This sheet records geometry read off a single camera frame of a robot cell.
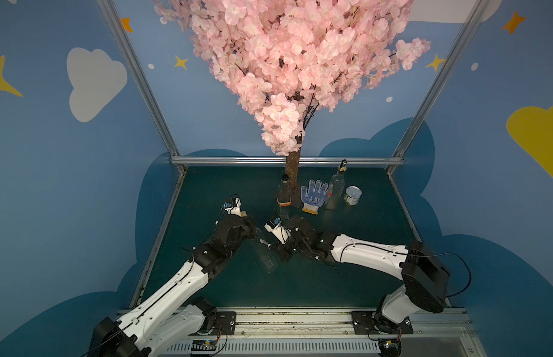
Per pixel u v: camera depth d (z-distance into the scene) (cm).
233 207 66
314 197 111
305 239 63
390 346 73
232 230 56
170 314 46
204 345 73
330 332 74
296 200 110
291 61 48
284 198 93
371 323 75
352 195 104
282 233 69
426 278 44
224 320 75
